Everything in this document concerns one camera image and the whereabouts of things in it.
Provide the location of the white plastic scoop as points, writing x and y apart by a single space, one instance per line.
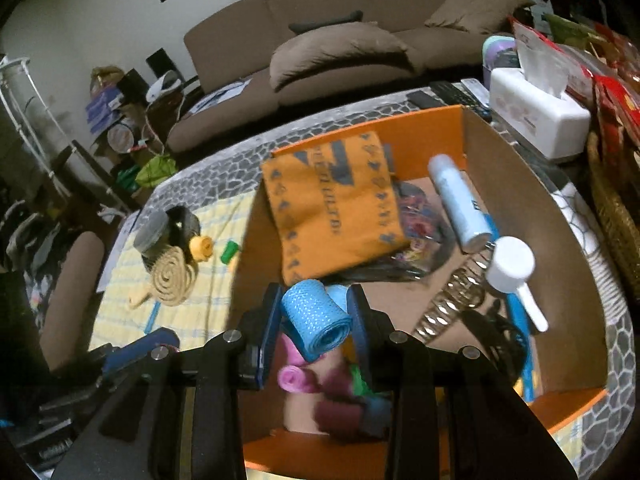
510 260

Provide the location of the green mesh roll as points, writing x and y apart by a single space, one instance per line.
360 380

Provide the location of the blue printed box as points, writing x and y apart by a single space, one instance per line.
102 107

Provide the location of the green plastic bag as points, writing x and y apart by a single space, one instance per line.
155 167

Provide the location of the pile of red snack packets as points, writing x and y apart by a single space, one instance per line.
615 105

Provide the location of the maroon mesh roll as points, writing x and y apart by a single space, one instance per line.
340 412

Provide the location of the black speaker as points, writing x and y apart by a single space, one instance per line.
132 82
160 62

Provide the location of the white papers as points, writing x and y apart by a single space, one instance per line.
220 95

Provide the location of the large brown pillow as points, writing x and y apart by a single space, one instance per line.
330 55

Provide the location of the white metal rack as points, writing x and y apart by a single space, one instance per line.
15 64

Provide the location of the white tissue box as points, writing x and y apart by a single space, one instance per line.
530 110

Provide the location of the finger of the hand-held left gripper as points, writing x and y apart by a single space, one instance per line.
129 352

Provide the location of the wooden spiral hairbrush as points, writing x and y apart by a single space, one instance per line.
172 275

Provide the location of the small brown pillow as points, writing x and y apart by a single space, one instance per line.
475 10

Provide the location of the black remote control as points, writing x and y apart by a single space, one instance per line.
425 99
455 94

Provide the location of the brown upholstered chair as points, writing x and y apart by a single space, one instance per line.
70 300

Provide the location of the purple cup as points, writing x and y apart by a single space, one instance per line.
497 50

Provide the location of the pink mesh roll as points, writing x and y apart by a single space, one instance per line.
295 377

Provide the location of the teal mesh roll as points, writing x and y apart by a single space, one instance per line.
377 412

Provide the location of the white blue spray can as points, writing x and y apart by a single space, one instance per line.
457 200

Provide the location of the grey stone-pattern mat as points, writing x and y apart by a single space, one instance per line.
620 340

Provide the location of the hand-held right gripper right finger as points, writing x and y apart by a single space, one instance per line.
357 325

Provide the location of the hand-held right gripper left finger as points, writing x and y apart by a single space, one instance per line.
267 330

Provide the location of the wicker basket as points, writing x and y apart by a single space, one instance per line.
615 210

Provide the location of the metal link watch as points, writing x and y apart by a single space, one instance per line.
450 300

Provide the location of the brown sofa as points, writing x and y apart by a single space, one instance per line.
225 45

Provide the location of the orange cardboard box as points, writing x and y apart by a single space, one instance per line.
525 200

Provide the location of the clear plastic jar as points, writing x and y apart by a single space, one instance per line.
152 230

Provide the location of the blue mesh roll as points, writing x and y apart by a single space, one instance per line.
315 320

